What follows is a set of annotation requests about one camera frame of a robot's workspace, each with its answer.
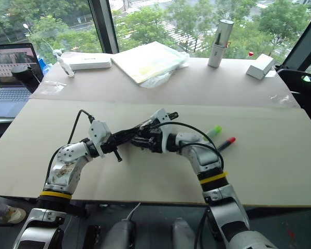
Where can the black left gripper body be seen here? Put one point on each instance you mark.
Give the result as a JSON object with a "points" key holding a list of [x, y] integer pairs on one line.
{"points": [[109, 145]]}

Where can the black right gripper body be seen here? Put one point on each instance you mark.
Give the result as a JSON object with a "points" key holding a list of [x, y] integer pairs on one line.
{"points": [[153, 140]]}

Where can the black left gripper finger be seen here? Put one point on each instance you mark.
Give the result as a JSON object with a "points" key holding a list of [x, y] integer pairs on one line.
{"points": [[127, 136], [127, 131]]}

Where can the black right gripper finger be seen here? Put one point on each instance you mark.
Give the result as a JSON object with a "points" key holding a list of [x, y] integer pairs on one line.
{"points": [[139, 137], [138, 146]]}

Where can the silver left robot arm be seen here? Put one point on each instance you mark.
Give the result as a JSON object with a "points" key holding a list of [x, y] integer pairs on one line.
{"points": [[67, 155]]}

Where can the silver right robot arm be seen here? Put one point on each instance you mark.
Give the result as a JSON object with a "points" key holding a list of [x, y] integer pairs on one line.
{"points": [[207, 158]]}

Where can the green highlighter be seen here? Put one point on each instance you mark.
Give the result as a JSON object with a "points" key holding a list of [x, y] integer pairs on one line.
{"points": [[215, 129]]}

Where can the red marker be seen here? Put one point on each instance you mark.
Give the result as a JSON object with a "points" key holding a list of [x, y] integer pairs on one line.
{"points": [[226, 144]]}

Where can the clear plastic bag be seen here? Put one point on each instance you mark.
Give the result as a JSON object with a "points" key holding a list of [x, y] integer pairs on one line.
{"points": [[158, 78]]}

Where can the flat pack in plastic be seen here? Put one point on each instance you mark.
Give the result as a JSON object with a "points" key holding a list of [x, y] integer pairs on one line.
{"points": [[145, 59]]}

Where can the white flat box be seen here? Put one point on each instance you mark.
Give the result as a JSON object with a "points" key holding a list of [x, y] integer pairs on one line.
{"points": [[90, 62]]}

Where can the clear tape patch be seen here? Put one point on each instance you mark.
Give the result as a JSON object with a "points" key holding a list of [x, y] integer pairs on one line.
{"points": [[281, 100], [50, 87]]}

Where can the grey rounded shape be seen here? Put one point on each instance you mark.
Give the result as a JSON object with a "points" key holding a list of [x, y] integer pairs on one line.
{"points": [[119, 233], [182, 233]]}

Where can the small white plastic bottle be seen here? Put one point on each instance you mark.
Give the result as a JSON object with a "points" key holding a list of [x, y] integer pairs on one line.
{"points": [[64, 66]]}

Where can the blue plastic object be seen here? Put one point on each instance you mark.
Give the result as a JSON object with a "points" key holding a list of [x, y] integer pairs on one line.
{"points": [[44, 66]]}

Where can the silver and white cylinder bottle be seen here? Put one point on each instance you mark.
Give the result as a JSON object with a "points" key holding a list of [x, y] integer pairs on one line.
{"points": [[217, 54]]}

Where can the grey open laptop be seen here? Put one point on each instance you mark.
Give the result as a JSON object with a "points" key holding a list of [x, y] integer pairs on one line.
{"points": [[7, 98]]}

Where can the black cylinder device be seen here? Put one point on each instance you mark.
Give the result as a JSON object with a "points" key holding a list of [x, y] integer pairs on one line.
{"points": [[20, 74]]}

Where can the white sneaker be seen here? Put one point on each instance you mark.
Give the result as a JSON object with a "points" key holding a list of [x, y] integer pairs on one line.
{"points": [[14, 215]]}

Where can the small white cardboard box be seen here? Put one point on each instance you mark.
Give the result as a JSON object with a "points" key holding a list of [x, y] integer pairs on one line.
{"points": [[259, 66]]}

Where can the small red object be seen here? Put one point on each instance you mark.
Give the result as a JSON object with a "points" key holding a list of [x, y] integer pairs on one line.
{"points": [[251, 53]]}

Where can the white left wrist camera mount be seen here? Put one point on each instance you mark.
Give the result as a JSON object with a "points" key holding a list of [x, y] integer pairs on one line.
{"points": [[99, 132]]}

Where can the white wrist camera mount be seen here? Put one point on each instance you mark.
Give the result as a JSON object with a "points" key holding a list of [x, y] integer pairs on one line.
{"points": [[99, 132], [160, 115]]}

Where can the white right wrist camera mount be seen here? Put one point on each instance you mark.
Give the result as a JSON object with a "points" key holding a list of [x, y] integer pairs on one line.
{"points": [[160, 115]]}

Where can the dark window frame post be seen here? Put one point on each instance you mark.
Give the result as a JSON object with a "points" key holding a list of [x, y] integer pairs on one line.
{"points": [[105, 26]]}

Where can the dark slanted window frame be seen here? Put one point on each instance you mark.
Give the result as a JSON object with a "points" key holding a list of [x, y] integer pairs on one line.
{"points": [[303, 33]]}

